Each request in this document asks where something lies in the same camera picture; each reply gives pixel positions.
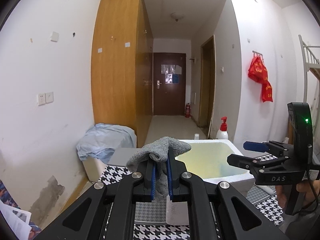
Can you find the houndstooth table mat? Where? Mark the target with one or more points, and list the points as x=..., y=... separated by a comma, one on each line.
x=215, y=211

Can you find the white foam box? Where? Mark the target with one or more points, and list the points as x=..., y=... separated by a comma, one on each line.
x=208, y=160

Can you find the red fire extinguisher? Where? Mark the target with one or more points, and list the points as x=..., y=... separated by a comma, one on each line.
x=188, y=110

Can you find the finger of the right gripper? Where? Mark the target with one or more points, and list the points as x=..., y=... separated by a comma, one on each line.
x=256, y=146
x=246, y=163

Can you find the ceiling lamp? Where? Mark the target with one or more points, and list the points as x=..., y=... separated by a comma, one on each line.
x=177, y=16

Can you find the wooden wardrobe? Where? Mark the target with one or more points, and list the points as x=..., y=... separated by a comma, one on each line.
x=121, y=66

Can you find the grey sock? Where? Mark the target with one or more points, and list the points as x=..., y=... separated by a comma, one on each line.
x=158, y=152

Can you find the white bunk bed frame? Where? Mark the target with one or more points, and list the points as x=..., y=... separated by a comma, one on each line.
x=310, y=65

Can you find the white red pump bottle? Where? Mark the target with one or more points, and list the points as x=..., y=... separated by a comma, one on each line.
x=222, y=132

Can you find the person right hand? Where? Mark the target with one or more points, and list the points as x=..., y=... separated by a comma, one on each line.
x=303, y=187

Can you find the dark brown entrance door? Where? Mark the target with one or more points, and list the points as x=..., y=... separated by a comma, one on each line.
x=169, y=83

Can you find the light blue cloth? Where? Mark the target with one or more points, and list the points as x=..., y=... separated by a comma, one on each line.
x=101, y=141

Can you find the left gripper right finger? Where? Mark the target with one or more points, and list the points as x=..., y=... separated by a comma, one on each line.
x=216, y=211

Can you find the red hanging bags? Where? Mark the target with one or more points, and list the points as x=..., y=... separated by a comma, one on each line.
x=258, y=73

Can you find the double wall socket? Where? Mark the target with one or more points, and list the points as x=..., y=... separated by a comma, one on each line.
x=45, y=98

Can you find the blue spray bottle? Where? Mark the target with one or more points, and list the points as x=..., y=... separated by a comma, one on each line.
x=196, y=136

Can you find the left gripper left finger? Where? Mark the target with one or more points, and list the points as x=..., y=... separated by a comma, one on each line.
x=105, y=211

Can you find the wooden side door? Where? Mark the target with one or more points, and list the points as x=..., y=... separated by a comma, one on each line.
x=207, y=84

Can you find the wall coat hook rail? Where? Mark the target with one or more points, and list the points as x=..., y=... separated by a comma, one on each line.
x=255, y=52

